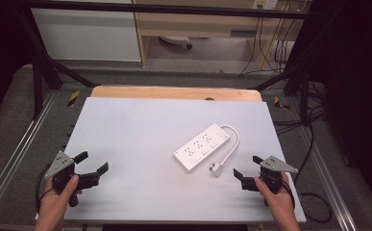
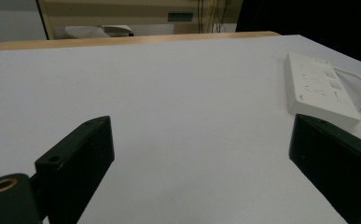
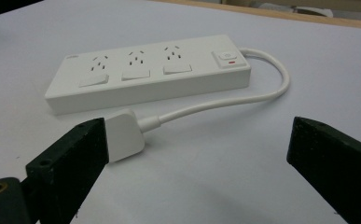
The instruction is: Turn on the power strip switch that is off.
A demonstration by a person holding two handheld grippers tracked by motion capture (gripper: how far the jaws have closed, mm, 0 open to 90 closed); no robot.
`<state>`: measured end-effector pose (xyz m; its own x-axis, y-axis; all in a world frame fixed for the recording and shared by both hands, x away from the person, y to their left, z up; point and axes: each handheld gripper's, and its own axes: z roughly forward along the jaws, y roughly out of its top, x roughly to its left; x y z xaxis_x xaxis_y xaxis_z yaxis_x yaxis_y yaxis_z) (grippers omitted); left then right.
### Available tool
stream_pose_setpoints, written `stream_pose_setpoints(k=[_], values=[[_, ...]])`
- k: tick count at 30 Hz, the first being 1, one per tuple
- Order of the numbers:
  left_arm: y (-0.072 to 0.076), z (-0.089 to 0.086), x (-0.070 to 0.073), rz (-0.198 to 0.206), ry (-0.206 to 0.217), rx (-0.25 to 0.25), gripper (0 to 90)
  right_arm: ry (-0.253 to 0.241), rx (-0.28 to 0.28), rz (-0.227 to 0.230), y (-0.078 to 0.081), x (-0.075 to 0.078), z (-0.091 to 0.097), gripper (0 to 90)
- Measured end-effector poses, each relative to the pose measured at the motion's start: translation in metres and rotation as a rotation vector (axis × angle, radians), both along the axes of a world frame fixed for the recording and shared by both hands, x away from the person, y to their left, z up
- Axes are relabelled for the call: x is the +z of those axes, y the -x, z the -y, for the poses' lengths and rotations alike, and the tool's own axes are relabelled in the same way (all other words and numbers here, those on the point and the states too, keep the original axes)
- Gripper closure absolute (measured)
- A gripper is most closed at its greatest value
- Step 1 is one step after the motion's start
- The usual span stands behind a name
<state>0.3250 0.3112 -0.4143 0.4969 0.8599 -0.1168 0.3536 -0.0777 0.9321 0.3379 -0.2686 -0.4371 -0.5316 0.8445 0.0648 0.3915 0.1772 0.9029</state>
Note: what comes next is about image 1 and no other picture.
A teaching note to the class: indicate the yellow black tape strip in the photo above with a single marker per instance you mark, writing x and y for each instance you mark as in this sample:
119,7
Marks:
73,98
280,103

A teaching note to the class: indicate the wooden table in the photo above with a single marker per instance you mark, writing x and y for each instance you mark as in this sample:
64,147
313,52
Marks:
174,93

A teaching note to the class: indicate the white chair base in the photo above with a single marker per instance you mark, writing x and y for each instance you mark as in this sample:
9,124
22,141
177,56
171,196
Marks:
175,40

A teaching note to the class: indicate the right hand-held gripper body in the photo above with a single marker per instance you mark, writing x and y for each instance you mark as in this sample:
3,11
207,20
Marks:
275,166

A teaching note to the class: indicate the white wall socket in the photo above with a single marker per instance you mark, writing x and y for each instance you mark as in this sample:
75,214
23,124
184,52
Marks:
265,4

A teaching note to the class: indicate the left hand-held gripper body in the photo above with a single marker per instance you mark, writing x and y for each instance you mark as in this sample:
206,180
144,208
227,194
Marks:
62,171

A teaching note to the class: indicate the person's right hand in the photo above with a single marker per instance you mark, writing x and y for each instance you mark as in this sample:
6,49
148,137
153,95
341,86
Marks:
281,205

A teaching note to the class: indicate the white plug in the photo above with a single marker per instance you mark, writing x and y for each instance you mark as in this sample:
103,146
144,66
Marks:
216,169

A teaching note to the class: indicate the black metal frame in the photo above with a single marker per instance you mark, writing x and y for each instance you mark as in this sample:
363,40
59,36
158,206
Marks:
161,8

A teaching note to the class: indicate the person's left hand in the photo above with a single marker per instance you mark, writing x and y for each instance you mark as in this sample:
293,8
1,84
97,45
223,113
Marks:
54,205

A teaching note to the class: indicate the aluminium rail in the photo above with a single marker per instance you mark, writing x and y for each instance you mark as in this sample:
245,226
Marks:
20,150
331,183

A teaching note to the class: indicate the white cabinet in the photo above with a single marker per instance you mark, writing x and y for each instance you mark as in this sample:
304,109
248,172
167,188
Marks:
84,35

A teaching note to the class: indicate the white power strip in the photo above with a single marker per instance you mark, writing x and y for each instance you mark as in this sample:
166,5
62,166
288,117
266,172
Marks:
201,147

